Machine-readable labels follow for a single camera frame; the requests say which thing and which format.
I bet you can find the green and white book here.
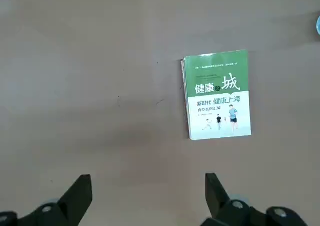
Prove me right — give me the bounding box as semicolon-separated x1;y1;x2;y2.
179;49;252;141

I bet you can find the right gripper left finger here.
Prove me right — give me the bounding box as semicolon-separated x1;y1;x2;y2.
0;173;93;226

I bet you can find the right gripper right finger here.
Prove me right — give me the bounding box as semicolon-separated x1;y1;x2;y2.
200;172;309;226

